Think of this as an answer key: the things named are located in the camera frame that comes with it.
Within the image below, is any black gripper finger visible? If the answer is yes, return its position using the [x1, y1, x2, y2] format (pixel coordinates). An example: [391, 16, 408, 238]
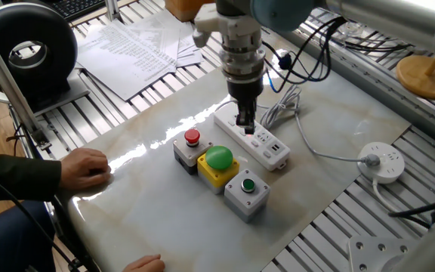
[245, 100, 258, 135]
[236, 100, 248, 134]

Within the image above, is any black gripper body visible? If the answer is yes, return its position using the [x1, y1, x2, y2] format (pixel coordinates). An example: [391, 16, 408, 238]
[227, 77, 264, 110]

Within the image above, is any white power strip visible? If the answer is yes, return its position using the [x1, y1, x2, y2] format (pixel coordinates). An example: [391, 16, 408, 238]
[213, 104, 292, 173]

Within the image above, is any yellow box green mushroom button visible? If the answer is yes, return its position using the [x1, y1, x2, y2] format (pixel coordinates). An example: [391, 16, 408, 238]
[196, 145, 240, 196]

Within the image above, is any grey box green button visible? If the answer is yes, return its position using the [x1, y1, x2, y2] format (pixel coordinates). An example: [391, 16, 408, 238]
[224, 168, 271, 224]

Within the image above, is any left forearm dark sleeve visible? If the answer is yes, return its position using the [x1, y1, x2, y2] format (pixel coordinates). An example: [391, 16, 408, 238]
[0, 153, 63, 203]

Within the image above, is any person's left hand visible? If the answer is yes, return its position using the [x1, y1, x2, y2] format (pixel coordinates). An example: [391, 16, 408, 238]
[59, 147, 112, 191]

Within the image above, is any person's right hand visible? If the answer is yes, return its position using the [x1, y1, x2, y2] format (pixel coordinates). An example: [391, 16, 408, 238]
[122, 254, 165, 272]

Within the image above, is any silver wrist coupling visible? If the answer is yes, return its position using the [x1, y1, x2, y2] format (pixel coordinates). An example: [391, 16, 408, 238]
[219, 45, 267, 82]

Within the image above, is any white paper sheet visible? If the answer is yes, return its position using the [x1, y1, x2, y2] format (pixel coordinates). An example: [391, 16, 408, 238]
[175, 36, 205, 69]

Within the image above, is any grey box red button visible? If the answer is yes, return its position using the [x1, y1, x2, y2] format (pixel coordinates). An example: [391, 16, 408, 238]
[172, 128, 214, 176]

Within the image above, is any wooden box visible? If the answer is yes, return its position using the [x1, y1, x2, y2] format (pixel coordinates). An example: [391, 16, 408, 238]
[164, 0, 205, 23]

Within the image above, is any marble pattern board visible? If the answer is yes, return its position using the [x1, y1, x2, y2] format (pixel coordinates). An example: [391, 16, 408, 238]
[66, 32, 411, 272]

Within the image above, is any clear glass cup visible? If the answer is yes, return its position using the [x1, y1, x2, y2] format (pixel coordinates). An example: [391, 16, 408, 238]
[334, 20, 373, 39]

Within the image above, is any large printed paper sheet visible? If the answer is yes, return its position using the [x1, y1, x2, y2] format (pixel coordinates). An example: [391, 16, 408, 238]
[76, 23, 177, 102]

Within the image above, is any round white socket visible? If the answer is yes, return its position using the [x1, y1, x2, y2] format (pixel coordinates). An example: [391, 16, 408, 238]
[356, 141, 406, 185]

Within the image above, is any wooden round stand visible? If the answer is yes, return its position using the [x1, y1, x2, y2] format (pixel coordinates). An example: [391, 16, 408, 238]
[396, 54, 435, 100]

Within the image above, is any black keyboard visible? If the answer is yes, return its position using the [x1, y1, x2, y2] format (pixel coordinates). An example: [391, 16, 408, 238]
[45, 0, 107, 22]

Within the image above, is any person's blue trousers leg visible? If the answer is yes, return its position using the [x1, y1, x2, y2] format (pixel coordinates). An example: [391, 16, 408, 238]
[0, 199, 58, 272]

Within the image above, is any grey power strip cable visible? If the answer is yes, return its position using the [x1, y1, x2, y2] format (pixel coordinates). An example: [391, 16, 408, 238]
[213, 83, 381, 168]

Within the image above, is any black gripper cable bundle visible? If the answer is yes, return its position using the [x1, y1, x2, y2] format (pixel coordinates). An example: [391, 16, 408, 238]
[261, 17, 349, 94]

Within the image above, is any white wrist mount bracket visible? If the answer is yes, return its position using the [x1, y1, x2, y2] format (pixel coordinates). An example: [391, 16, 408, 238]
[193, 2, 263, 49]

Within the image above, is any long black cable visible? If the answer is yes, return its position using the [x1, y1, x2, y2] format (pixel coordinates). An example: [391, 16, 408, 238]
[344, 37, 415, 53]

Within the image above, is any white socket cable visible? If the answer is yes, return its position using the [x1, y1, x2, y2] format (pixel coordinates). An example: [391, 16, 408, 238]
[371, 177, 430, 227]

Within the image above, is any silver metal post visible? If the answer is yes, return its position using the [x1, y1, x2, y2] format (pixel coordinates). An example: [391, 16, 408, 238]
[103, 0, 124, 23]

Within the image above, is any grey device base plate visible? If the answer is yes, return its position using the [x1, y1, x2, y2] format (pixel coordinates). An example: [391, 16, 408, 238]
[0, 70, 91, 116]

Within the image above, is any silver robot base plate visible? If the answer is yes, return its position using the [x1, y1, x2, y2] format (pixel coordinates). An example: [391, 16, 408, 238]
[347, 236, 418, 272]

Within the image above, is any thick black cable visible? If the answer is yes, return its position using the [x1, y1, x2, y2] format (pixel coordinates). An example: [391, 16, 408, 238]
[387, 198, 435, 230]

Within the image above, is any black ring shaped device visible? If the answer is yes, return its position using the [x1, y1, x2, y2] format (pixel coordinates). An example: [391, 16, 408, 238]
[0, 2, 79, 103]

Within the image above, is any aluminium frame profile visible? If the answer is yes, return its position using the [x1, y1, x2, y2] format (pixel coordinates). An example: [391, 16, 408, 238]
[0, 14, 51, 150]

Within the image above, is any thin black cable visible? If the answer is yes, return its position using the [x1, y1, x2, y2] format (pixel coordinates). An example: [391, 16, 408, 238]
[0, 156, 81, 272]

